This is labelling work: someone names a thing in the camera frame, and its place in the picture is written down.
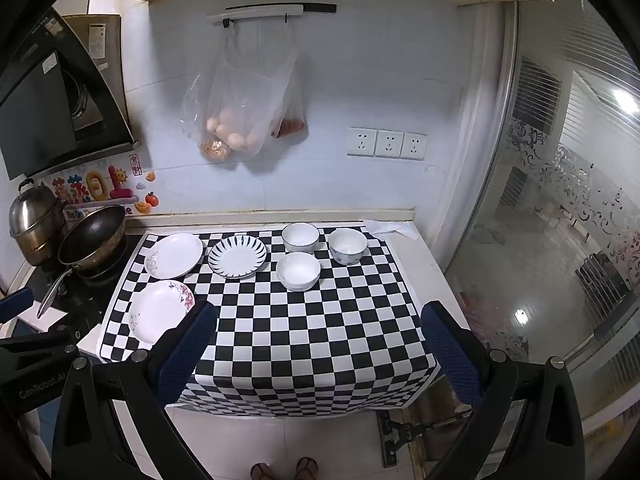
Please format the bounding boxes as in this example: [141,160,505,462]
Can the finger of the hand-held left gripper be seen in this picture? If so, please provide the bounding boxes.
[0,287,34,324]
[0,325,82,362]

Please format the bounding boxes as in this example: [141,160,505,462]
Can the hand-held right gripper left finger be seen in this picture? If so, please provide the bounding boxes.
[52,300,218,480]

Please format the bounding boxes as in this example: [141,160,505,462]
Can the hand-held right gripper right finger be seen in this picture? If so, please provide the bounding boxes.
[420,301,586,480]

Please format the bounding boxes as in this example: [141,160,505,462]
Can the white bowl floral print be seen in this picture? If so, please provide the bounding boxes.
[327,228,368,266]

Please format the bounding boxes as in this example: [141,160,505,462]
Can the white bowl dark blue rim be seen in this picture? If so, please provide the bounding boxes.
[281,222,320,254]

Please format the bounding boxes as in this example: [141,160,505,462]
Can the black cooktop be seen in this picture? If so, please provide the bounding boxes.
[30,235,146,317]

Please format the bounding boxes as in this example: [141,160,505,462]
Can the white plate pink floral print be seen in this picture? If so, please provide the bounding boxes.
[129,280,195,345]

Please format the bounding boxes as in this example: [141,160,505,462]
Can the steel pot with lid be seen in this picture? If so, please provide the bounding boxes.
[9,180,68,267]

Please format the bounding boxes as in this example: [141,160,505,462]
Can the white plate small flower print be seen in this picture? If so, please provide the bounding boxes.
[145,233,204,280]

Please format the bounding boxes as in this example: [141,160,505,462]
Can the black floor tool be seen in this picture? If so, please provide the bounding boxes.
[377,411,472,469]

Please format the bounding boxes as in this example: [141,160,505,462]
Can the dark frying pan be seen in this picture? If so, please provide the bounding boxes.
[37,204,127,318]

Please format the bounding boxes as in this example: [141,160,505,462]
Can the white plate blue striped rim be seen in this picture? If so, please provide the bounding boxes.
[208,236,268,280]

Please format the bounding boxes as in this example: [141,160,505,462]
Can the black white checkered mat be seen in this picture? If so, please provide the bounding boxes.
[97,227,441,418]

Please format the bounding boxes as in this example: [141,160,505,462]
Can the plain white bowl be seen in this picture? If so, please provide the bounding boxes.
[276,252,321,292]

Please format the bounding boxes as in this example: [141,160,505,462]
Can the patterned glass sliding door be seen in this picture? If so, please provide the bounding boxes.
[445,0,640,413]

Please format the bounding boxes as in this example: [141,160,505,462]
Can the black range hood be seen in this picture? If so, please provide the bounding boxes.
[0,5,141,181]

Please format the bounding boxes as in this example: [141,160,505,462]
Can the clear plastic bag brown contents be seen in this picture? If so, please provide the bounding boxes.
[181,74,236,162]

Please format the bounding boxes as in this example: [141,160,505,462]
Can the clear plastic bag red contents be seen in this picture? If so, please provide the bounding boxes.
[271,82,307,140]

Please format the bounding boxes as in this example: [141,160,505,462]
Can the clear plastic bag of eggs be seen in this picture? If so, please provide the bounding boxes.
[206,24,301,159]

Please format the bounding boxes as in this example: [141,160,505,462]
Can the colourful wall sticker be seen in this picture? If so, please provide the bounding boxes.
[37,162,138,218]

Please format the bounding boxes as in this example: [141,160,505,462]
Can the orange fruit wall sticker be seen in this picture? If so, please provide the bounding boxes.
[135,191,161,215]

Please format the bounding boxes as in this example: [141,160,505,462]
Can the white wall socket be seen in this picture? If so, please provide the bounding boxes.
[348,127,377,157]
[375,129,404,159]
[401,132,428,161]

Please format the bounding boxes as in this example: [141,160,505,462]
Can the white hook rail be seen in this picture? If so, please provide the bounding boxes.
[207,4,304,25]

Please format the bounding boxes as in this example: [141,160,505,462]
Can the black wall rail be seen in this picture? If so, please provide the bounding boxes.
[225,3,337,14]

